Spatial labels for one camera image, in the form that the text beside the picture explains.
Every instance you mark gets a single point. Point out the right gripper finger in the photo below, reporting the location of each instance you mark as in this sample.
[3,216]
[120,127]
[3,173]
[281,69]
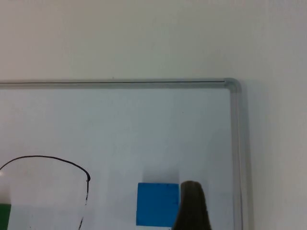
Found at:
[192,210]

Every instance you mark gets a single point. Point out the blue cube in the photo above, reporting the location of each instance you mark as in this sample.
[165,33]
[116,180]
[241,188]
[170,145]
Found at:
[156,203]

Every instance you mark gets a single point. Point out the grey-framed whiteboard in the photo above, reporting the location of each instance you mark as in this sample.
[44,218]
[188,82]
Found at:
[144,124]

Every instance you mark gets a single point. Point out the green cube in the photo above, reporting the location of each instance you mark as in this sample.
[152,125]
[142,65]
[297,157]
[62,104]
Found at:
[4,215]

